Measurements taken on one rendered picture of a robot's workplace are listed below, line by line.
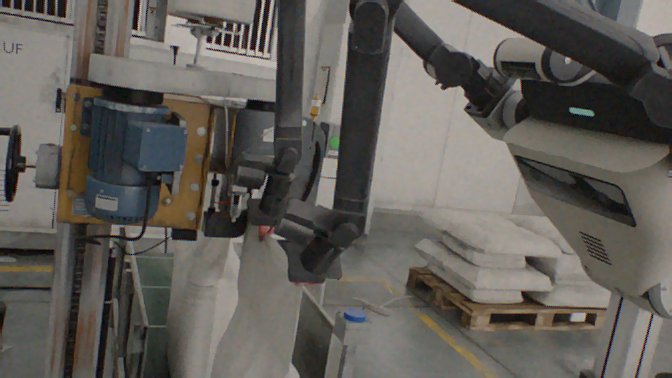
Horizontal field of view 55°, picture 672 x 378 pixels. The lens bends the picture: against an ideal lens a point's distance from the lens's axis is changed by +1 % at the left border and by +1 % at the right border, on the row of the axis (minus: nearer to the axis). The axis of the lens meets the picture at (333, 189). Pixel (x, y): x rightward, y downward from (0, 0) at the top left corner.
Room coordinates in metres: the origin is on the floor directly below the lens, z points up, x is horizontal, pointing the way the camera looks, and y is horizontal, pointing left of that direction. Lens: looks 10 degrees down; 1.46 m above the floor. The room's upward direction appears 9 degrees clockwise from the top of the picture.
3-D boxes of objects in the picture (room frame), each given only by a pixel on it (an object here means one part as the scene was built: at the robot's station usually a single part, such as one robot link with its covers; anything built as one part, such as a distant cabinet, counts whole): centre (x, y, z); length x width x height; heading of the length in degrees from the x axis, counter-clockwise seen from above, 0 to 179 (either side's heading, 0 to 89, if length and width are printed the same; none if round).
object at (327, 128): (1.67, 0.03, 1.29); 0.08 x 0.05 x 0.09; 22
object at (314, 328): (2.24, 0.13, 0.54); 1.05 x 0.02 x 0.41; 22
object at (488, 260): (4.32, -1.07, 0.44); 0.66 x 0.42 x 0.14; 16
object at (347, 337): (1.59, -0.11, 0.81); 0.08 x 0.08 x 0.06; 22
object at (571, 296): (4.39, -1.75, 0.20); 0.67 x 0.43 x 0.15; 112
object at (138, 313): (2.04, 0.62, 0.54); 1.05 x 0.02 x 0.41; 22
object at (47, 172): (1.47, 0.67, 1.14); 0.11 x 0.06 x 0.11; 22
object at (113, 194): (1.33, 0.44, 1.21); 0.15 x 0.15 x 0.25
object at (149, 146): (1.26, 0.37, 1.25); 0.10 x 0.08 x 0.12; 137
